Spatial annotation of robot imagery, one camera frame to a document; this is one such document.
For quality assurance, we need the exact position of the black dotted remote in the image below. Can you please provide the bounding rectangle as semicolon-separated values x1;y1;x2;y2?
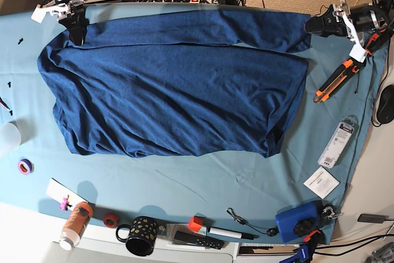
174;231;225;249

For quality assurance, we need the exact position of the purple tape roll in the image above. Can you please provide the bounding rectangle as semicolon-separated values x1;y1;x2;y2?
18;158;33;175

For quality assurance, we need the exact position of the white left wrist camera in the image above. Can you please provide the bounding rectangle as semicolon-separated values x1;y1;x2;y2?
349;43;368;63

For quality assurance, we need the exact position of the orange cube block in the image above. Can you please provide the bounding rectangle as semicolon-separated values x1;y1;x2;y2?
188;216;204;233

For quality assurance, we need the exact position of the black lanyard with clip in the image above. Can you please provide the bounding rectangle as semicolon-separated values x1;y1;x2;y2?
227;207;279;238

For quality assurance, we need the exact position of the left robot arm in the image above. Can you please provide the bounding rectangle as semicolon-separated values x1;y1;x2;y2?
305;0;393;40

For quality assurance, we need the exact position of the blue clamp bottom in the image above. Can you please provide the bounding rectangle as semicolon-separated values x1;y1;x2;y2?
280;230;324;263

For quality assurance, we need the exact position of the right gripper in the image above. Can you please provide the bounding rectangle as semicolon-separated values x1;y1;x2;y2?
37;0;89;46

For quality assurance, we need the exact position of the white paper leaflet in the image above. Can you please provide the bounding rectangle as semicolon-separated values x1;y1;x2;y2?
304;166;340;199

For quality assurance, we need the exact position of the orange black utility knife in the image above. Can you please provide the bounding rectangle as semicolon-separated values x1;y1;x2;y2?
313;58;364;103

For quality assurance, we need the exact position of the clear plastic blister pack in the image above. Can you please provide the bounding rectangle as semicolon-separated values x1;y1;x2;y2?
318;115;357;169

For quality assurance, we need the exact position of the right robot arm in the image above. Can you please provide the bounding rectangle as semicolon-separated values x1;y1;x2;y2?
31;0;87;46

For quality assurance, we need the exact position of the orange black clamp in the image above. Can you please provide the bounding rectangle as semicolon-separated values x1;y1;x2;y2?
364;29;393;57

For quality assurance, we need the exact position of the translucent plastic cup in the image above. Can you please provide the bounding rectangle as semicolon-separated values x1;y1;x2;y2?
0;123;22;158

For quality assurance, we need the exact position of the black computer mouse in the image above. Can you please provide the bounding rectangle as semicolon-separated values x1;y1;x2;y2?
376;84;394;124

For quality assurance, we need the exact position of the black adapter right edge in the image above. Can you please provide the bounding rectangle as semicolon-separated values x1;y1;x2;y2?
357;213;388;224

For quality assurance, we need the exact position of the black marker pen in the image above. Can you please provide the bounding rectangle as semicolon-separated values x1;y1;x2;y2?
207;227;258;240

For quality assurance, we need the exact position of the blue box with knob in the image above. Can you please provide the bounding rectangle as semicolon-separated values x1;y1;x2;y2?
275;201;324;243

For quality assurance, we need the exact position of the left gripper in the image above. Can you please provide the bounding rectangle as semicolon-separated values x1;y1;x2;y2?
305;0;387;41

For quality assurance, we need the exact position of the orange bottle white cap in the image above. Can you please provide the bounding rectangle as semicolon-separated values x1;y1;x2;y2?
59;201;93;251

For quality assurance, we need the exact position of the teal table cloth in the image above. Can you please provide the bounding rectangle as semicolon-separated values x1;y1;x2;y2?
1;12;393;229

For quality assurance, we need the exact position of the pink clip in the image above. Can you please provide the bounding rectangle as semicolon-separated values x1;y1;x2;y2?
59;196;73;211

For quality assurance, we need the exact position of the orange tape roll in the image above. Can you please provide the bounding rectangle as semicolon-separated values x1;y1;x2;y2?
103;214;119;229

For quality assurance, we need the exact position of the black yellow-dotted mug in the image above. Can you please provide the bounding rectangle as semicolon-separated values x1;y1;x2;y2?
115;216;159;257

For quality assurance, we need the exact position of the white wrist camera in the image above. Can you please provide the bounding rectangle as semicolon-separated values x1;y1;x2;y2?
349;43;368;63
31;6;47;23

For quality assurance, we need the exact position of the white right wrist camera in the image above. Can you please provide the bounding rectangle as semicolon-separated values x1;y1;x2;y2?
31;6;47;23

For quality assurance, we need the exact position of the blue t-shirt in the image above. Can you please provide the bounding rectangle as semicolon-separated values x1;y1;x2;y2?
37;10;311;158

